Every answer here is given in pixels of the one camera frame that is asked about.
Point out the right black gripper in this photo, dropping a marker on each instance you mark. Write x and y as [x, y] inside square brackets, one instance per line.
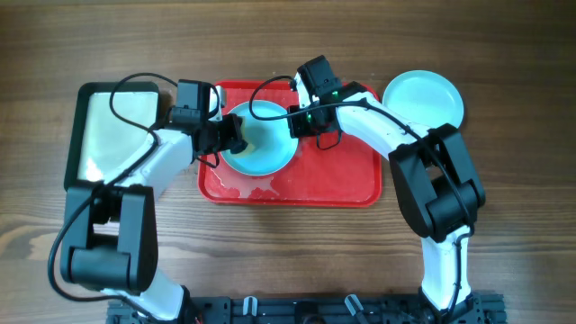
[298, 130]

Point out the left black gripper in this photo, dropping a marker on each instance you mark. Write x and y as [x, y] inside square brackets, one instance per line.
[234, 138]

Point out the green yellow sponge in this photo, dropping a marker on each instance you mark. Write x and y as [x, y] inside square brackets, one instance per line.
[250, 143]

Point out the light blue plate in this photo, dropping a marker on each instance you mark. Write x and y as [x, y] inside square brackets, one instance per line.
[275, 146]
[425, 97]

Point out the light blue plate top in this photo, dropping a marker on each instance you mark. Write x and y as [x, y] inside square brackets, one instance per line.
[425, 97]

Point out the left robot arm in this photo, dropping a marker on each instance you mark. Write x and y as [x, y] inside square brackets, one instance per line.
[108, 243]

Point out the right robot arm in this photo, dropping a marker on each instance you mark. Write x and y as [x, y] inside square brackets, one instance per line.
[437, 187]

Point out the red plastic tray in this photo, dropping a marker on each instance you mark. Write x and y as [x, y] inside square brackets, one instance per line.
[341, 172]

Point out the black water tray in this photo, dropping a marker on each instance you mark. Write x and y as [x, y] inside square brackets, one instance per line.
[101, 142]

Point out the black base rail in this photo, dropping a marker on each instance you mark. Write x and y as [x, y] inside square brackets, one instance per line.
[392, 308]

